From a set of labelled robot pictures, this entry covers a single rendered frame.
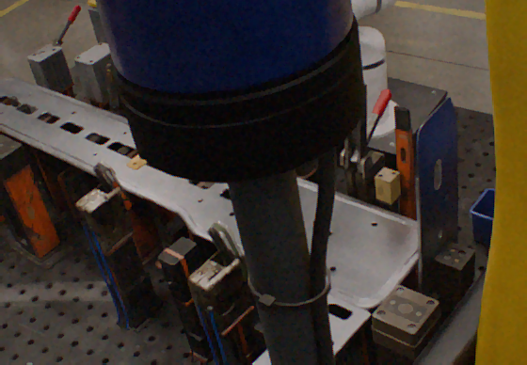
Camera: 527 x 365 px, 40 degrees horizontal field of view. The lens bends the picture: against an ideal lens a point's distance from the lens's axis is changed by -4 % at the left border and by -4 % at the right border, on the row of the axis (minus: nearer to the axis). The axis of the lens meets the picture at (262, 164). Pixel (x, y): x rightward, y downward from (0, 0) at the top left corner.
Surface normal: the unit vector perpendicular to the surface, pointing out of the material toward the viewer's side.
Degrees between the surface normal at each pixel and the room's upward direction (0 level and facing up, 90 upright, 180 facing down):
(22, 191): 90
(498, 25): 93
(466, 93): 0
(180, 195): 0
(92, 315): 0
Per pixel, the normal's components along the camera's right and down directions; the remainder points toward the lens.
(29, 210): 0.76, 0.28
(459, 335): -0.16, -0.80
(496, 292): -0.80, 0.40
